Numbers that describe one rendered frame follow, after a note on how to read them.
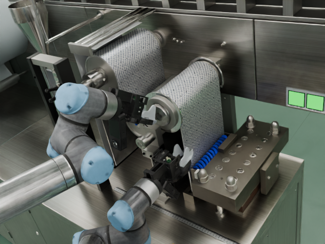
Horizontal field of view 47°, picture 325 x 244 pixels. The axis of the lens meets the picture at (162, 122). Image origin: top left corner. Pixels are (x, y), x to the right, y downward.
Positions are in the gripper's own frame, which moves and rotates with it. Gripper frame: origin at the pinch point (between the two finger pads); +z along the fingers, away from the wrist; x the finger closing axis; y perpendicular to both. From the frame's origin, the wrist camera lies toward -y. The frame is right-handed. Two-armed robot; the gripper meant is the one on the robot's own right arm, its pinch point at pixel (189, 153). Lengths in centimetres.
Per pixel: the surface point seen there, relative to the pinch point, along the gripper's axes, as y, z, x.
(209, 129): 1.5, 12.6, -0.2
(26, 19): 39, 3, 73
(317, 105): 8.5, 29.4, -30.9
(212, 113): 6.2, 15.4, -0.2
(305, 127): -109, 172, 22
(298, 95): 11.0, 29.4, -24.7
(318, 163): -109, 134, -1
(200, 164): -4.9, 1.2, -2.9
